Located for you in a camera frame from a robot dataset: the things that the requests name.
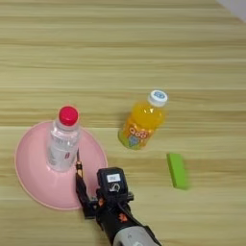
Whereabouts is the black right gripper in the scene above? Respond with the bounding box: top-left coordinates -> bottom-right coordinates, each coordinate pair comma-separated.
75,174 -> 149,238

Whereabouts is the clear water bottle red cap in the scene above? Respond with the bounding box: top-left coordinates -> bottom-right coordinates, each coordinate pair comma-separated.
45,105 -> 83,173

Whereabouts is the orange juice bottle white cap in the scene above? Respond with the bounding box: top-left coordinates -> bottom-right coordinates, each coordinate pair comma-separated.
117,89 -> 169,151

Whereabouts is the small black box white label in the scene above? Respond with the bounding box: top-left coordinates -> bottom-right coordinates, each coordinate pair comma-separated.
96,166 -> 128,201

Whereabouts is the pink plastic plate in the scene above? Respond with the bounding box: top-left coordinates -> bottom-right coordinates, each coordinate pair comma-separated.
13,119 -> 109,211

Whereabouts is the green rectangular block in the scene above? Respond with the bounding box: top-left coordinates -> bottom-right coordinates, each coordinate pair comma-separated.
165,152 -> 190,191

